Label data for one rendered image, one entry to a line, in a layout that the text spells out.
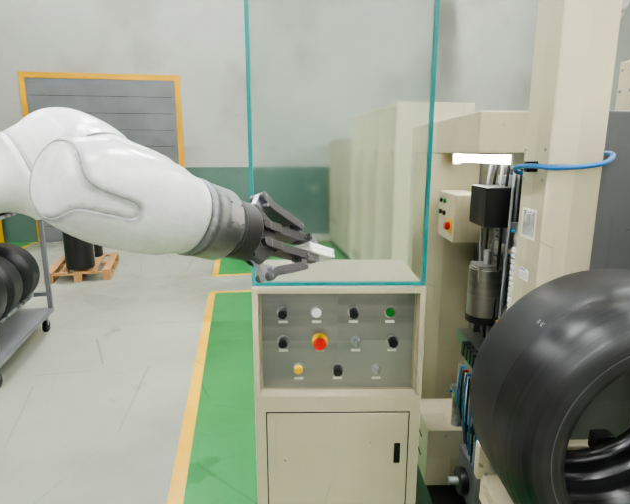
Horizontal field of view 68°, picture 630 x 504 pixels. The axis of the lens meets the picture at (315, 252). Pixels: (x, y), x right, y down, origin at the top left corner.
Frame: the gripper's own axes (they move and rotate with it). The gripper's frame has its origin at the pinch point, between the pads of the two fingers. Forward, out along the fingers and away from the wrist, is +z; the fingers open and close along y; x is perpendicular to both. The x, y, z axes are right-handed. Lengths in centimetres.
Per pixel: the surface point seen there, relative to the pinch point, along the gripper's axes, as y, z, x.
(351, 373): -19, 81, 43
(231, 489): -70, 129, 149
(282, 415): -30, 68, 63
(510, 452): -36, 34, -15
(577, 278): -5, 48, -32
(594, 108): 33, 55, -42
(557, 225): 10, 61, -29
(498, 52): 593, 875, 68
